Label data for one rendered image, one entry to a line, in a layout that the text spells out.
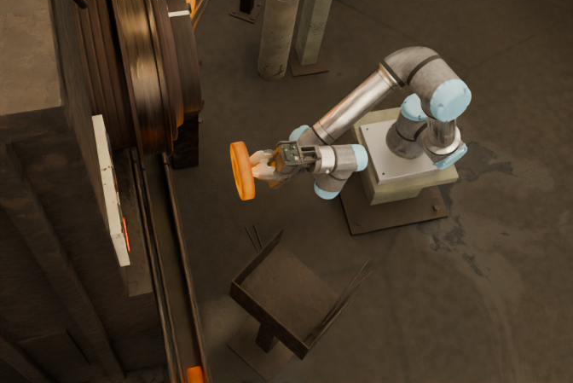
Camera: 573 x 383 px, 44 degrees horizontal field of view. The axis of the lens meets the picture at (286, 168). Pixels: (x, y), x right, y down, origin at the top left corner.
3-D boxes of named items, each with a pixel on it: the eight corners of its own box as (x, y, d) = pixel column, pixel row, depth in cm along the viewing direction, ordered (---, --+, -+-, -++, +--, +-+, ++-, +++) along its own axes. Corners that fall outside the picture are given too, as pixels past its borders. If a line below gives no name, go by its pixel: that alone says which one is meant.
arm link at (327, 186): (321, 168, 210) (334, 145, 202) (342, 197, 206) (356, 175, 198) (300, 175, 206) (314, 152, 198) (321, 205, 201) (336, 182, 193)
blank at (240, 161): (244, 191, 174) (257, 188, 175) (230, 134, 179) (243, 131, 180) (241, 207, 189) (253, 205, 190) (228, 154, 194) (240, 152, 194)
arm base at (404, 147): (416, 118, 256) (422, 102, 247) (434, 152, 249) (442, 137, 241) (379, 129, 252) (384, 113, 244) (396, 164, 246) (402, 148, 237)
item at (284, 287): (280, 395, 240) (309, 349, 176) (223, 343, 245) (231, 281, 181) (317, 350, 248) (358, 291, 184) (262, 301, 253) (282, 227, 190)
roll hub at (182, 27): (182, 134, 170) (179, 68, 145) (162, 41, 181) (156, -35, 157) (205, 130, 171) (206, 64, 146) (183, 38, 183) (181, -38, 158)
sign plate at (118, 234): (120, 267, 145) (110, 235, 129) (102, 157, 156) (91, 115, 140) (131, 264, 145) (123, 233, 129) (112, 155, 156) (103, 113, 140)
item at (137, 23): (149, 194, 172) (133, 89, 131) (120, 39, 192) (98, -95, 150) (176, 188, 174) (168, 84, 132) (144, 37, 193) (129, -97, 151)
